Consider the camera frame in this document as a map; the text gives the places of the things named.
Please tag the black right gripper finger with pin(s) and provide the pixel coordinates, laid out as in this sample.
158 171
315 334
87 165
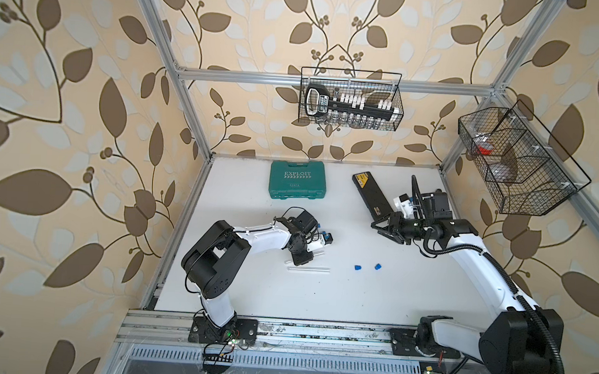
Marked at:
382 223
391 234

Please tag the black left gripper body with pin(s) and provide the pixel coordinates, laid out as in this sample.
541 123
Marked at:
301 256

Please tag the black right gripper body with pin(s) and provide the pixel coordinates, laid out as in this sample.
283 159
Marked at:
408 228

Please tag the clear test tube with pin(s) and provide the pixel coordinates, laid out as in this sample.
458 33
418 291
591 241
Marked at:
314 270
300 260

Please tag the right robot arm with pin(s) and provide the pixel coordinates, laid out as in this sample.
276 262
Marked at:
522 338

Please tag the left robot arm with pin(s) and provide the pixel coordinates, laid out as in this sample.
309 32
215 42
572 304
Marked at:
215 259

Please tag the black tool case yellow label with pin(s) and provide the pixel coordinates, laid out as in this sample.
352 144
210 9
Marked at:
372 195

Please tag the green plastic tool case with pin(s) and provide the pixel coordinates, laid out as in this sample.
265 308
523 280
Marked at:
297 180

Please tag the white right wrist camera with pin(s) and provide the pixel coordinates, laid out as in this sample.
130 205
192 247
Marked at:
405 206

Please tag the black wire basket right wall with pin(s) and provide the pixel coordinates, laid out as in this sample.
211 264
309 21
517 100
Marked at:
527 168

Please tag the black wire basket wall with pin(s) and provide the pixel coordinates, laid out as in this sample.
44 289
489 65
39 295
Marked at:
527 168
375 86

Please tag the black wire basket back wall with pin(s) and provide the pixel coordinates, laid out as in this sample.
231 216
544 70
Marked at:
375 86

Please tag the black socket holder rail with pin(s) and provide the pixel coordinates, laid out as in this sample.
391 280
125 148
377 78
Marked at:
319 101

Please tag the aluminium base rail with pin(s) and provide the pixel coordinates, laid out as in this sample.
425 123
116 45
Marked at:
281 344

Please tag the aluminium frame post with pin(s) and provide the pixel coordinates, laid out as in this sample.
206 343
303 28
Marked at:
163 45

